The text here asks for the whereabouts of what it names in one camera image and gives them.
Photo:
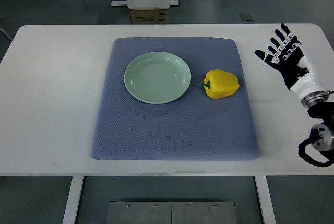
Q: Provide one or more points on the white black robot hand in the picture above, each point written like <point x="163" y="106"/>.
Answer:
<point x="292" y="59"/>

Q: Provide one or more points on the yellow bell pepper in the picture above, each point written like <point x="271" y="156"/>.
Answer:
<point x="220" y="84"/>

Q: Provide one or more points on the grey floor plate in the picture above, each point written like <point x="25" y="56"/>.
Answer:
<point x="246" y="17"/>

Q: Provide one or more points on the light green plate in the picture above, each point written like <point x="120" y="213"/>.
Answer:
<point x="157" y="77"/>

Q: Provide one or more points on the blue woven mat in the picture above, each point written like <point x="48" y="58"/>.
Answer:
<point x="193" y="127"/>

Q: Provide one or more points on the white right table leg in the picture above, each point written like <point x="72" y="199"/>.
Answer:
<point x="265" y="202"/>

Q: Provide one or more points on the white table leg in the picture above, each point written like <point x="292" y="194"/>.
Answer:
<point x="73" y="200"/>
<point x="265" y="202"/>

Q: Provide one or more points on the brown cardboard box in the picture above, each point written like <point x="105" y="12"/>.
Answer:
<point x="143" y="17"/>

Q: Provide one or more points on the white left table leg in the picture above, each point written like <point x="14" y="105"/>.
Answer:
<point x="73" y="200"/>

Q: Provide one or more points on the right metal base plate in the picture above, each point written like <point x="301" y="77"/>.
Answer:
<point x="203" y="212"/>

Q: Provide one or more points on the metal base plate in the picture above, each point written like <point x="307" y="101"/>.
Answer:
<point x="139" y="212"/>
<point x="203" y="212"/>

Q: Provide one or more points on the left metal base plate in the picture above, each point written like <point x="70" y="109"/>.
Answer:
<point x="139" y="212"/>

